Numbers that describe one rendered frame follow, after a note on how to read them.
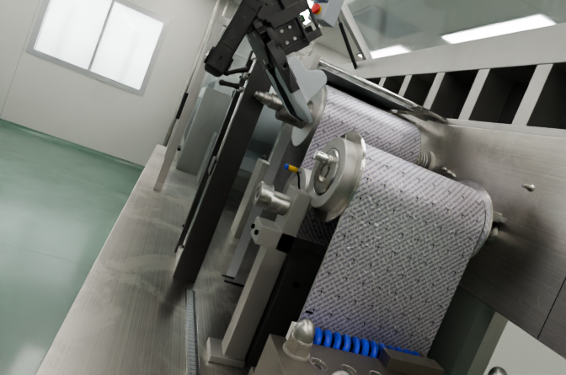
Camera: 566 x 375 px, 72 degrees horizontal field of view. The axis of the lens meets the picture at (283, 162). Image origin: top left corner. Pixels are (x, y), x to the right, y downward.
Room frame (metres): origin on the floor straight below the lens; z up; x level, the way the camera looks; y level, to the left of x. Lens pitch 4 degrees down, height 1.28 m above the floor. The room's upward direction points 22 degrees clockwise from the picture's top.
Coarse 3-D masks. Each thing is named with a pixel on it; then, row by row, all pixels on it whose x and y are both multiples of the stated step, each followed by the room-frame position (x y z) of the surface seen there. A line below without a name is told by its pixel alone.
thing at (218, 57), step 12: (252, 0) 0.52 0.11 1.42; (240, 12) 0.51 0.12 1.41; (252, 12) 0.52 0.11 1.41; (228, 24) 0.52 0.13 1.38; (240, 24) 0.52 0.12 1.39; (228, 36) 0.52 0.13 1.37; (240, 36) 0.52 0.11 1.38; (216, 48) 0.51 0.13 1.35; (228, 48) 0.52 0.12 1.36; (216, 60) 0.52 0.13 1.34; (228, 60) 0.52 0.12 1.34; (216, 72) 0.52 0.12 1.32
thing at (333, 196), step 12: (336, 144) 0.60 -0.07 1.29; (348, 144) 0.58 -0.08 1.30; (348, 156) 0.56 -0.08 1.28; (348, 168) 0.55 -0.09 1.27; (312, 180) 0.64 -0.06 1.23; (336, 180) 0.56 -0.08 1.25; (348, 180) 0.55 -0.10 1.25; (312, 192) 0.62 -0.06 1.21; (336, 192) 0.55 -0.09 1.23; (312, 204) 0.60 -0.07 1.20; (324, 204) 0.57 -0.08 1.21; (336, 204) 0.57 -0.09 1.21
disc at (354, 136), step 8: (344, 136) 0.63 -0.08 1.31; (352, 136) 0.61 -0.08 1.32; (360, 136) 0.58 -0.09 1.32; (360, 144) 0.57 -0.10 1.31; (360, 152) 0.56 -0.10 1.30; (360, 160) 0.55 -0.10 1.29; (360, 168) 0.54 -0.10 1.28; (360, 176) 0.54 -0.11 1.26; (352, 184) 0.55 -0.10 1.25; (352, 192) 0.54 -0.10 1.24; (344, 200) 0.55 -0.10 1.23; (336, 208) 0.56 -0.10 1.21; (344, 208) 0.55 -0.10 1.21; (320, 216) 0.60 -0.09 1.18; (328, 216) 0.58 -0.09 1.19; (336, 216) 0.56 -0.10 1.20
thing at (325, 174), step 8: (328, 152) 0.61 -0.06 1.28; (336, 152) 0.59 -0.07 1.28; (336, 160) 0.58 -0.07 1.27; (320, 168) 0.62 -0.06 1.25; (328, 168) 0.60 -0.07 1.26; (336, 168) 0.57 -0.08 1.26; (320, 176) 0.62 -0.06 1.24; (328, 176) 0.58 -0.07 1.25; (320, 184) 0.60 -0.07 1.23; (328, 184) 0.57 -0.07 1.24; (320, 192) 0.59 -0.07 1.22
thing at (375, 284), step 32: (352, 224) 0.56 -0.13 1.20; (352, 256) 0.56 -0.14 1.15; (384, 256) 0.58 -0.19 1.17; (416, 256) 0.59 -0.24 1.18; (448, 256) 0.61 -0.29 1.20; (320, 288) 0.55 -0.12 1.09; (352, 288) 0.57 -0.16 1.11; (384, 288) 0.58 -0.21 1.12; (416, 288) 0.60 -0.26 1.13; (448, 288) 0.61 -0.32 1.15; (320, 320) 0.56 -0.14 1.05; (352, 320) 0.57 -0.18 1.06; (384, 320) 0.59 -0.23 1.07; (416, 320) 0.60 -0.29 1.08
